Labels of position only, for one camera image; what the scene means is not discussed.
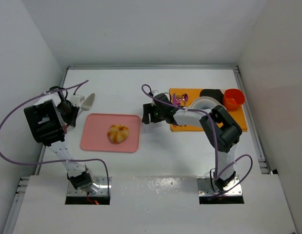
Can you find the round bread bun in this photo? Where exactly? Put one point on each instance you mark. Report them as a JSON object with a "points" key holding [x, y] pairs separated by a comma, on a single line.
{"points": [[118, 133]]}

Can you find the pink rectangular tray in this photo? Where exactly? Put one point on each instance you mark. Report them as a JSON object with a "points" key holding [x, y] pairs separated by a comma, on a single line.
{"points": [[95, 138]]}

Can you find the white bowl with handles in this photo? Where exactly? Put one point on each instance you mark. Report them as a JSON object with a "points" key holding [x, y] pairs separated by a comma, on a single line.
{"points": [[204, 103]]}

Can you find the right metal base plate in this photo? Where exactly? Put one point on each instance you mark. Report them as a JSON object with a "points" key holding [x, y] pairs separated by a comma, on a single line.
{"points": [[207, 187]]}

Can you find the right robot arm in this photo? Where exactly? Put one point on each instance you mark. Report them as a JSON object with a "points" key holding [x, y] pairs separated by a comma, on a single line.
{"points": [[222, 131]]}

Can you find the purple fork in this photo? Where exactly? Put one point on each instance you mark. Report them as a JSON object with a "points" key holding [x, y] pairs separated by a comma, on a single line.
{"points": [[179, 100]]}

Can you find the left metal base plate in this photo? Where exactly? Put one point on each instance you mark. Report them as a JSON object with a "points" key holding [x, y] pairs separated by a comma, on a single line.
{"points": [[102, 187]]}

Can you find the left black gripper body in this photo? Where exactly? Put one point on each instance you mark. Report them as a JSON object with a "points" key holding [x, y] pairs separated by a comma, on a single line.
{"points": [[71, 117]]}

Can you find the purple spoon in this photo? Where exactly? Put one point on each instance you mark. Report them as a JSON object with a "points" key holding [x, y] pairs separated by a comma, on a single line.
{"points": [[184, 99]]}

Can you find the metal base plate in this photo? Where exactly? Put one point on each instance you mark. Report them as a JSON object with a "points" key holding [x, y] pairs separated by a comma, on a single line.
{"points": [[102, 187], [207, 187]]}

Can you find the orange placemat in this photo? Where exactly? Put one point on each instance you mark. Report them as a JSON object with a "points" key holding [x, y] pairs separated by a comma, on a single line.
{"points": [[237, 115]]}

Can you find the metal cake server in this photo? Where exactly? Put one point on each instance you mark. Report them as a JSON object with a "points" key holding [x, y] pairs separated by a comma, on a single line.
{"points": [[87, 104]]}

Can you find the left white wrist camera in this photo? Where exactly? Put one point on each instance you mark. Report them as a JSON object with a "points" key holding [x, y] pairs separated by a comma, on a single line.
{"points": [[77, 100]]}

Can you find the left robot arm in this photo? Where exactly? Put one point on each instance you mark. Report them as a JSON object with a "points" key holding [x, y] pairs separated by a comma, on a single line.
{"points": [[48, 120]]}

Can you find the purple knife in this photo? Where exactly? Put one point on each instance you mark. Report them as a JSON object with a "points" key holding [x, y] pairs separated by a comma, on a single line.
{"points": [[174, 99]]}

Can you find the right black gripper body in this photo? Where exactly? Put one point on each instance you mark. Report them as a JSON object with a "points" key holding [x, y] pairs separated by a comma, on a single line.
{"points": [[146, 113]]}

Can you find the black coaster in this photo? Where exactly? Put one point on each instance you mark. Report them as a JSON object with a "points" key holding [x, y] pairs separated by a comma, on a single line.
{"points": [[216, 94]]}

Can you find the orange square cup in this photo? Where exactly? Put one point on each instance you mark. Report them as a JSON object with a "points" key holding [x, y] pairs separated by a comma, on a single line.
{"points": [[233, 99]]}

